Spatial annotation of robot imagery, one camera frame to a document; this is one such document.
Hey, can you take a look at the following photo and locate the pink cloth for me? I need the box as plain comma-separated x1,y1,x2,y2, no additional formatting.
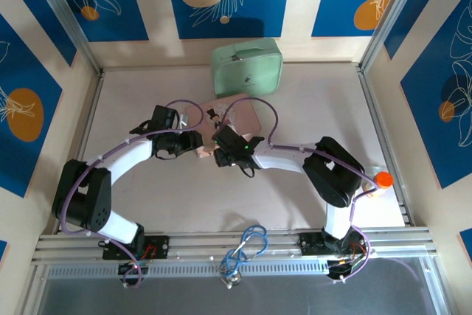
184,94,264,139

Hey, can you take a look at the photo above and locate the mint green zip case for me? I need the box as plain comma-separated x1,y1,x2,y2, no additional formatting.
210,38,285,100

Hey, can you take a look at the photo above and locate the orange-capped bottle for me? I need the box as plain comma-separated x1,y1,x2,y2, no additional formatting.
359,170,395,201

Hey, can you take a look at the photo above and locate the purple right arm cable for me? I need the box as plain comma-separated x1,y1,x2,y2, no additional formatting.
220,97,372,283

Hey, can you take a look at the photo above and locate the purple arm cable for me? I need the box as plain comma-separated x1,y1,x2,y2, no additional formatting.
60,98,206,235
220,97,372,283

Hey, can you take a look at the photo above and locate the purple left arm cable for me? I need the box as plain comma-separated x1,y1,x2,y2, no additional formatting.
60,98,206,235

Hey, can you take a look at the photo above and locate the blue cable bundle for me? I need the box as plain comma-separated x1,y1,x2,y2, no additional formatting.
218,224,269,276

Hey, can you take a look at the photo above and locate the aluminium front rail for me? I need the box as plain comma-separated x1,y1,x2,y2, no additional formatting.
30,226,438,269

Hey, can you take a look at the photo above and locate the aluminium table side rail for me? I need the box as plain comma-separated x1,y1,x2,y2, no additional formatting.
72,70,107,163
356,66,411,226

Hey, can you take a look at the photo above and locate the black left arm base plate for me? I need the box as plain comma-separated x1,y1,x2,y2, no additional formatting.
102,235,171,261

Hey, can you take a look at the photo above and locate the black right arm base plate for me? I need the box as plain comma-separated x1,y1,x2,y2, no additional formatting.
299,232,371,257

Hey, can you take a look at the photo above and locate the slotted grey cable duct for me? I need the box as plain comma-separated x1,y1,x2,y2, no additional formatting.
44,260,335,280

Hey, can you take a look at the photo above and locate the aluminium frame post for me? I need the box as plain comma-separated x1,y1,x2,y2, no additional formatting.
26,0,103,77
358,0,433,69

